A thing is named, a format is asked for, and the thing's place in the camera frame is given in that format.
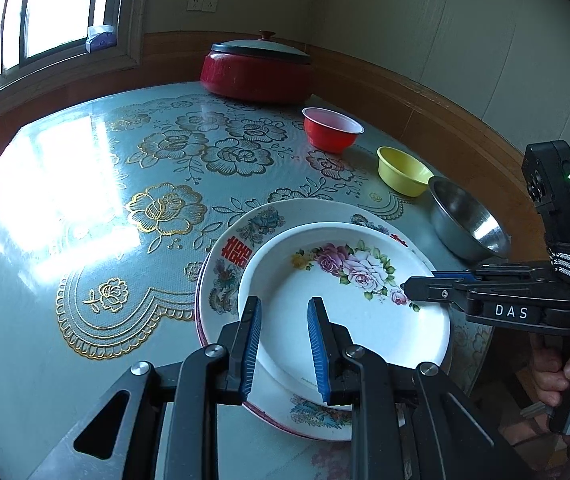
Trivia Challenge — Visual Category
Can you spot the red cooking pot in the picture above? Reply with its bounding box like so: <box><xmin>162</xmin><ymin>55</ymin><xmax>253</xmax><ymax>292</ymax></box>
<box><xmin>200</xmin><ymin>50</ymin><xmax>314</xmax><ymax>107</ymax></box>

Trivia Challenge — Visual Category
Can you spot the stainless steel bowl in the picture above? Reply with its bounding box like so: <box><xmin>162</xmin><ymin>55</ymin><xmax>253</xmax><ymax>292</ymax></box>
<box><xmin>428</xmin><ymin>176</ymin><xmax>512</xmax><ymax>262</ymax></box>

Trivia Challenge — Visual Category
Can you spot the purple rim floral plate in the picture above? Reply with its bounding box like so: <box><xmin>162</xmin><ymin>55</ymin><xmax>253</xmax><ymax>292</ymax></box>
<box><xmin>194</xmin><ymin>260</ymin><xmax>356</xmax><ymax>443</ymax></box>

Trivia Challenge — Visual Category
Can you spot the grey pot lid red knob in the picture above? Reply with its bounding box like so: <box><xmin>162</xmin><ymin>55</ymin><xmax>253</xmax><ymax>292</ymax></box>
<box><xmin>209</xmin><ymin>30</ymin><xmax>312</xmax><ymax>66</ymax></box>

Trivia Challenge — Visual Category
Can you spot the white rose print plate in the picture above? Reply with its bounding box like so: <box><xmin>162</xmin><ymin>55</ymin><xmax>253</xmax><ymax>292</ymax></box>
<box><xmin>237</xmin><ymin>221</ymin><xmax>452</xmax><ymax>398</ymax></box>

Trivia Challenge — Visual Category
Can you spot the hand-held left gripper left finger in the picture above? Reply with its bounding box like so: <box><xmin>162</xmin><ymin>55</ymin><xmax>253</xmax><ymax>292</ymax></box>
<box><xmin>28</xmin><ymin>296</ymin><xmax>263</xmax><ymax>480</ymax></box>

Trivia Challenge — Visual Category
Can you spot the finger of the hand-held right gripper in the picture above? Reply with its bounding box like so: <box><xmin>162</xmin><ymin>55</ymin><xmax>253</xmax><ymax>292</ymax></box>
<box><xmin>400</xmin><ymin>276</ymin><xmax>470</xmax><ymax>307</ymax></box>
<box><xmin>433</xmin><ymin>263</ymin><xmax>550</xmax><ymax>284</ymax></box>

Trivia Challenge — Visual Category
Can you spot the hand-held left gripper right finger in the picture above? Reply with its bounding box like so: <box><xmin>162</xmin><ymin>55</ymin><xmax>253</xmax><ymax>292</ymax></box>
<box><xmin>307</xmin><ymin>297</ymin><xmax>523</xmax><ymax>480</ymax></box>

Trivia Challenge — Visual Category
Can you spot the yellow plastic bowl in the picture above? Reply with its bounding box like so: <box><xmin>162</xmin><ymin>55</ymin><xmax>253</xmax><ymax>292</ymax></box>
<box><xmin>377</xmin><ymin>146</ymin><xmax>434</xmax><ymax>197</ymax></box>

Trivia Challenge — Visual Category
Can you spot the purple tissue pack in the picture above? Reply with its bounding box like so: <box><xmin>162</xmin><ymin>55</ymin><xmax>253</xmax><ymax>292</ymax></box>
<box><xmin>86</xmin><ymin>25</ymin><xmax>116</xmax><ymax>52</ymax></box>

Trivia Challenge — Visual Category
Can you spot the window with metal frame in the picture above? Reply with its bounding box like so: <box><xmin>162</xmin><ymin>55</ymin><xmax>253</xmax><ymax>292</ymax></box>
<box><xmin>0</xmin><ymin>0</ymin><xmax>146</xmax><ymax>111</ymax></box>

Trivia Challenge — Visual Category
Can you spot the white plate red character print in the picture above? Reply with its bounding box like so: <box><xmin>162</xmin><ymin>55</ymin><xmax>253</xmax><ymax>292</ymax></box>
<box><xmin>195</xmin><ymin>198</ymin><xmax>438</xmax><ymax>442</ymax></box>

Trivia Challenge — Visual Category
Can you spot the red plastic bowl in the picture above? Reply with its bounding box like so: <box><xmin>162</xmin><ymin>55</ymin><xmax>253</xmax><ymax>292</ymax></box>
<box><xmin>302</xmin><ymin>107</ymin><xmax>365</xmax><ymax>154</ymax></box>

